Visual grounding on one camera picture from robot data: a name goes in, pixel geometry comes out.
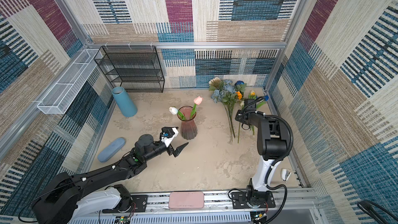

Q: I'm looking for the yellow tulip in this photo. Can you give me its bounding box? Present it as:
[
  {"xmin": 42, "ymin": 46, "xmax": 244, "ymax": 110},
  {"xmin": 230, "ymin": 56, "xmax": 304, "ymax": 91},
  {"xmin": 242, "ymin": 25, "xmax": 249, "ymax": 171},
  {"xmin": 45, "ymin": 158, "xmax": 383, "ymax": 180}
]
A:
[{"xmin": 248, "ymin": 90, "xmax": 257, "ymax": 100}]

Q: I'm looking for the pink ribbed glass vase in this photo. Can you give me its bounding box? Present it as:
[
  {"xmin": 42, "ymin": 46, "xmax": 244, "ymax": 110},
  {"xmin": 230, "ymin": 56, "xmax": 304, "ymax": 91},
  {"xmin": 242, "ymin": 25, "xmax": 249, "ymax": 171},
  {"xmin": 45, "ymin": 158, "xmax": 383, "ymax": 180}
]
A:
[{"xmin": 178, "ymin": 106, "xmax": 198, "ymax": 140}]

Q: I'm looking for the pink tulip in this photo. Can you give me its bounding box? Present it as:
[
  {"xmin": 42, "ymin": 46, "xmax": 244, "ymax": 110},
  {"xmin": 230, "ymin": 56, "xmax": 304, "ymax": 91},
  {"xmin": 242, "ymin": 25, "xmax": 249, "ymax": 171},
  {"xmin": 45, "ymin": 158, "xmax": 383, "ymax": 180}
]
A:
[{"xmin": 190, "ymin": 96, "xmax": 203, "ymax": 119}]

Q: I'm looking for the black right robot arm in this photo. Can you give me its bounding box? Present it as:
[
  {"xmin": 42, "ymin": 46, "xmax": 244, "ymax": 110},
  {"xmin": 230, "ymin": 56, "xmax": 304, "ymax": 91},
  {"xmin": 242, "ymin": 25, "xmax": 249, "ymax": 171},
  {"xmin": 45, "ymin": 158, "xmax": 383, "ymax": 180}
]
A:
[{"xmin": 235, "ymin": 110, "xmax": 293, "ymax": 208}]

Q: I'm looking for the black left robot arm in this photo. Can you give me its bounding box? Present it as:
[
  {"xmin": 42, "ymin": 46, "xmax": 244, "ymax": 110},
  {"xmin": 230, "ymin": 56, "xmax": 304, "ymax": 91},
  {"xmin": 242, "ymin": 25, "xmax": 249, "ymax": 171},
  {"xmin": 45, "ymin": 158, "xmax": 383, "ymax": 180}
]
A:
[{"xmin": 31, "ymin": 132, "xmax": 187, "ymax": 224}]

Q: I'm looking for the blue cylindrical vase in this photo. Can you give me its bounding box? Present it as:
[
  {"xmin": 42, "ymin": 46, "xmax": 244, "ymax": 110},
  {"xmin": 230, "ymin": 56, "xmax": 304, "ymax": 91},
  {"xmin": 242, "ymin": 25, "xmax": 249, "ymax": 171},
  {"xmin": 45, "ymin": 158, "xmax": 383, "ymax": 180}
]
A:
[{"xmin": 112, "ymin": 87, "xmax": 138, "ymax": 118}]

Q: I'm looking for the pink rectangular case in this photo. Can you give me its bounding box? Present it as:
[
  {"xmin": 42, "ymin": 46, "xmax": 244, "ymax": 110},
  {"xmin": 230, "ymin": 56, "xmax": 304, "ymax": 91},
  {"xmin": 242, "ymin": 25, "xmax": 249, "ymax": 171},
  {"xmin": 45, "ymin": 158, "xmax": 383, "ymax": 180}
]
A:
[{"xmin": 168, "ymin": 191, "xmax": 204, "ymax": 210}]

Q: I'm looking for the blue glasses case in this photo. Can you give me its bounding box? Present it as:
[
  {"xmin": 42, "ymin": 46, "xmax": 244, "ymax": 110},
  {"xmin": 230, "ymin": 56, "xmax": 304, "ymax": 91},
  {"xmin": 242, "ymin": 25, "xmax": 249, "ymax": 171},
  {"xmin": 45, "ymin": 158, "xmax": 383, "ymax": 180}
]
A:
[{"xmin": 97, "ymin": 138, "xmax": 126, "ymax": 163}]

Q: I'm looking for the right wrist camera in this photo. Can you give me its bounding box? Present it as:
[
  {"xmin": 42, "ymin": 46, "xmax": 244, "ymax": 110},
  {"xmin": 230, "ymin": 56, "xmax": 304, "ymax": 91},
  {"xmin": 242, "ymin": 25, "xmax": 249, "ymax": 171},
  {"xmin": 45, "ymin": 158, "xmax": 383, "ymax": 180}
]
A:
[{"xmin": 243, "ymin": 99, "xmax": 256, "ymax": 112}]

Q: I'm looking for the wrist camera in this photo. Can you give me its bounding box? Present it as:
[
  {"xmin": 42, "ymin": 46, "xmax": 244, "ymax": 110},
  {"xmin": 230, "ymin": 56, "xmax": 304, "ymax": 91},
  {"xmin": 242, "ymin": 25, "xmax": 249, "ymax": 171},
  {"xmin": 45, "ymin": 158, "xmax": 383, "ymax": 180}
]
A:
[
  {"xmin": 160, "ymin": 127, "xmax": 179, "ymax": 147},
  {"xmin": 243, "ymin": 99, "xmax": 256, "ymax": 112}
]

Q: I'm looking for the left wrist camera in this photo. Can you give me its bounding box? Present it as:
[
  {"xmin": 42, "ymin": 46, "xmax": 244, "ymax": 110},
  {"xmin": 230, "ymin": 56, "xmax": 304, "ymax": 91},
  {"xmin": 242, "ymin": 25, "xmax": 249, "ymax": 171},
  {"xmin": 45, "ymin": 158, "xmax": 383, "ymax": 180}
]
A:
[{"xmin": 160, "ymin": 127, "xmax": 179, "ymax": 147}]

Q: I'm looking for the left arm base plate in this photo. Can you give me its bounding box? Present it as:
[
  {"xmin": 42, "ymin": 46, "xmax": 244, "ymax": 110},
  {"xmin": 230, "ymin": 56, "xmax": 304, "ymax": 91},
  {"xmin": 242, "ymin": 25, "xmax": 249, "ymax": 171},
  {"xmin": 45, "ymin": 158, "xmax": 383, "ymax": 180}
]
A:
[{"xmin": 102, "ymin": 195, "xmax": 148, "ymax": 214}]

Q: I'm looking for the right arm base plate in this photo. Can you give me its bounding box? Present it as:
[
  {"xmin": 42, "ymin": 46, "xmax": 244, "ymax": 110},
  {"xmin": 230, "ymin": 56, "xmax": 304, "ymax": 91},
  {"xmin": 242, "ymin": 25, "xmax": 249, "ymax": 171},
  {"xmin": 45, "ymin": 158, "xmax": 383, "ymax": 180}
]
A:
[{"xmin": 229, "ymin": 191, "xmax": 276, "ymax": 209}]

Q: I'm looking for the black wire mesh shelf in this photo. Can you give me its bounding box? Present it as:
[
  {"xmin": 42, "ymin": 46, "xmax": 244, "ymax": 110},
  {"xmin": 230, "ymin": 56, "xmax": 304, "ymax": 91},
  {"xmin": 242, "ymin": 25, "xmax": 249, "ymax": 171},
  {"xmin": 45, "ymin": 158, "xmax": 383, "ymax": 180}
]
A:
[{"xmin": 94, "ymin": 46, "xmax": 165, "ymax": 93}]

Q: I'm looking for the white wire mesh basket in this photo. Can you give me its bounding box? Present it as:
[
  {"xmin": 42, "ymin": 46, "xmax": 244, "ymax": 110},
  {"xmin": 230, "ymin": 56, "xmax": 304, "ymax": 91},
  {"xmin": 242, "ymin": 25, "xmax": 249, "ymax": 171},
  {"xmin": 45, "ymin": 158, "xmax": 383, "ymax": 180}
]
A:
[{"xmin": 37, "ymin": 49, "xmax": 98, "ymax": 115}]

